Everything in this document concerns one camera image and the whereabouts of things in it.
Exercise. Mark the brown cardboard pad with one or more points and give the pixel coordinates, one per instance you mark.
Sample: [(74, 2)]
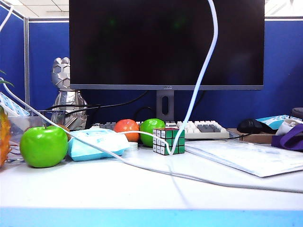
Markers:
[(258, 139)]

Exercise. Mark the small white round lid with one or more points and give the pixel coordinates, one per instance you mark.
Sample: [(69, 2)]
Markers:
[(133, 146)]

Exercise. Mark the orange spiky fake fruit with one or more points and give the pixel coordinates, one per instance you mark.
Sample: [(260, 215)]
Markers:
[(4, 137)]

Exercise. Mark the white grey keyboard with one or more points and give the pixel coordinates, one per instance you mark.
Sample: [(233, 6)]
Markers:
[(208, 134)]

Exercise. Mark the clear acrylic organizer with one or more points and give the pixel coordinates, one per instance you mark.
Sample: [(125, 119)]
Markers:
[(19, 123)]

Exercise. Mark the teal white patterned package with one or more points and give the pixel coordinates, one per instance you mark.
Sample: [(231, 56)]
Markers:
[(272, 120)]

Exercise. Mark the brown kiwi fruit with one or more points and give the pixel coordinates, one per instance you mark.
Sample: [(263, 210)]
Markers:
[(65, 130)]

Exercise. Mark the green plant leaf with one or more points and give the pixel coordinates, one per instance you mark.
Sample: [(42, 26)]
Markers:
[(6, 82)]

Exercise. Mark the large green apple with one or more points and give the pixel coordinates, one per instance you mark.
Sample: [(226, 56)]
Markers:
[(42, 149)]

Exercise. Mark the rubiks cube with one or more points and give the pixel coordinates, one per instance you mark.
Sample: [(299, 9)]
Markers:
[(181, 144)]

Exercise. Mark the clear plastic document sleeve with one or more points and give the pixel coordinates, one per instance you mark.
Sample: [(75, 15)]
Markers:
[(248, 153)]

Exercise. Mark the orange round fruit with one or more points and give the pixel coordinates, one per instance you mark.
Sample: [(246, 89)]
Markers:
[(126, 127)]

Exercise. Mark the grey monitor stand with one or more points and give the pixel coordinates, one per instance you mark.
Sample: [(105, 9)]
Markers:
[(158, 117)]

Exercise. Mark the blue white blister pack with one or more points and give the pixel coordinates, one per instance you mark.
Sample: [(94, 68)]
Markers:
[(16, 110)]

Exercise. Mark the black computer mouse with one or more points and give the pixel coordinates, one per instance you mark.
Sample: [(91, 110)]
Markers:
[(248, 126)]

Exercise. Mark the silver robot figurine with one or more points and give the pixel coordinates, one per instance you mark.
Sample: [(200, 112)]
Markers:
[(62, 75)]

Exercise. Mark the grey partition post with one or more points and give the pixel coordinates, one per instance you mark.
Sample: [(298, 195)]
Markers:
[(26, 59)]

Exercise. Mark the light blue wet wipes pack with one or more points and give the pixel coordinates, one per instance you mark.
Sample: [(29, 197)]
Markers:
[(104, 140)]

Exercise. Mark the small green apple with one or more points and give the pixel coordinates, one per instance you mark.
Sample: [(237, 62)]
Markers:
[(149, 127)]

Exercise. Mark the blue office partition panel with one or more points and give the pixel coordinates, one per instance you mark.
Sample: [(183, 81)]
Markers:
[(11, 52), (281, 71)]

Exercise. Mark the black computer monitor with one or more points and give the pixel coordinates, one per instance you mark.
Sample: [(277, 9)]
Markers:
[(142, 47)]

